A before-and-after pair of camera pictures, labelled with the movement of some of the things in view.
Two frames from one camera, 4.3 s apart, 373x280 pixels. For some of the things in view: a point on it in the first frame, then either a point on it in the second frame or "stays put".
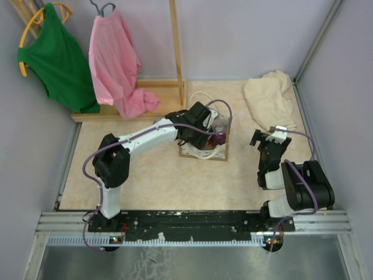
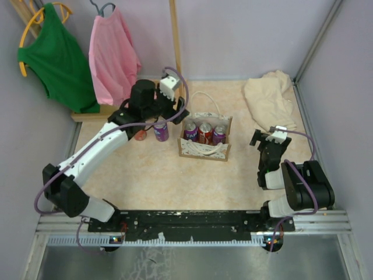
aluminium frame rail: [70, 228] stays put
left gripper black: [199, 142] to [171, 103]
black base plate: [189, 225] stays put
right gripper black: [260, 136] stays put
